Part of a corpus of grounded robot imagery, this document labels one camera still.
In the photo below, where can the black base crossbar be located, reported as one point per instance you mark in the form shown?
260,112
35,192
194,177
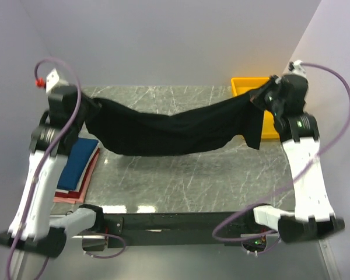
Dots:
164,229

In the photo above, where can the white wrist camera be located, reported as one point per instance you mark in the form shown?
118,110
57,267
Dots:
296,68
52,81

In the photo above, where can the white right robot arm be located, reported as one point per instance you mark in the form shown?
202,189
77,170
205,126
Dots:
313,217

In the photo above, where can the yellow plastic bin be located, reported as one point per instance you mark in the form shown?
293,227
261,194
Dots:
240,85

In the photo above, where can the folded red t shirt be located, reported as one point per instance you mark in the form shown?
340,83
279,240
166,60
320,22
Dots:
80,178

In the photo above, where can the folded blue t shirt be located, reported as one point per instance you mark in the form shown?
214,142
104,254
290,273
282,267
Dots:
81,154

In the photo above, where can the black t shirt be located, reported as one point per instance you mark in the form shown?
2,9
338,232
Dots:
127,132

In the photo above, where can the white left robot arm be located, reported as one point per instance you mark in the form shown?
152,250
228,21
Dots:
51,143

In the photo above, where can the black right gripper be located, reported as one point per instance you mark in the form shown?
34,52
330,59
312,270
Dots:
277,81

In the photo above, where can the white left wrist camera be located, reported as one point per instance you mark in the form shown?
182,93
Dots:
52,81

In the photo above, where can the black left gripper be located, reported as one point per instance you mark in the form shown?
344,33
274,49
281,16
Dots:
93,105

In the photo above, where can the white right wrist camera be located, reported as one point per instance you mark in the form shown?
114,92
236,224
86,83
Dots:
296,68

